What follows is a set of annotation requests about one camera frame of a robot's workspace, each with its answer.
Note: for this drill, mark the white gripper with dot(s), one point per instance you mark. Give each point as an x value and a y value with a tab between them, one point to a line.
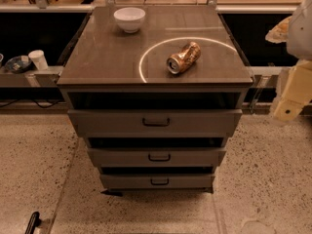
300	33

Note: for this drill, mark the grey drawer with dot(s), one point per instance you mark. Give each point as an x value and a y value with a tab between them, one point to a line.
156	157
124	182
155	123

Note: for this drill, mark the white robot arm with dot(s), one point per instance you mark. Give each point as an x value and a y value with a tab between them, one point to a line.
296	32

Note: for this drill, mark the grey drawer cabinet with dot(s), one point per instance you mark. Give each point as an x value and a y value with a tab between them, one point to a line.
110	69

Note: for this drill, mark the crushed golden soda can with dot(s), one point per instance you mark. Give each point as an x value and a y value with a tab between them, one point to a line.
179	62

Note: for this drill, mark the white ceramic bowl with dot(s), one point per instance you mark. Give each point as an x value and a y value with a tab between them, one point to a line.
130	19

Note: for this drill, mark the white paper cup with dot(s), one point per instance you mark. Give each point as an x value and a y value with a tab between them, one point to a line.
38	58

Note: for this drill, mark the dark blue bowl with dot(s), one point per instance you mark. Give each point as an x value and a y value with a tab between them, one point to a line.
18	64

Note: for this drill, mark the black object on floor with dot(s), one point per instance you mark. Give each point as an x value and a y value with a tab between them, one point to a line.
34	222

